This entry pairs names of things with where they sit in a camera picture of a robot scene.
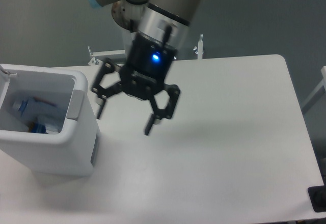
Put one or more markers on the blue yellow package in bin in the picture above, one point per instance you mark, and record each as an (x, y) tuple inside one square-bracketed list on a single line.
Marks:
[(37, 128)]

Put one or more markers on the crushed clear plastic bottle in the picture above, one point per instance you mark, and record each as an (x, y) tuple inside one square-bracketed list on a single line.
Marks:
[(29, 109)]

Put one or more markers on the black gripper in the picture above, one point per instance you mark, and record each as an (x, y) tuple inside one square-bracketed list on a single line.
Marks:
[(147, 68)]

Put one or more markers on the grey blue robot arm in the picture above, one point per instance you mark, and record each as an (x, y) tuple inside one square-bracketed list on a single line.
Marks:
[(160, 26)]

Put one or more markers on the white trash can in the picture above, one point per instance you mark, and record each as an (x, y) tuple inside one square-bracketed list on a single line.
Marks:
[(70, 152)]

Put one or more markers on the white furniture at right edge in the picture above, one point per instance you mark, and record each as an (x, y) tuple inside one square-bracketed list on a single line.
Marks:
[(315, 95)]

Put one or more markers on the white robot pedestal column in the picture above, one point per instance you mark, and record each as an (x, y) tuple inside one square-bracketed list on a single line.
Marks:
[(127, 30)]

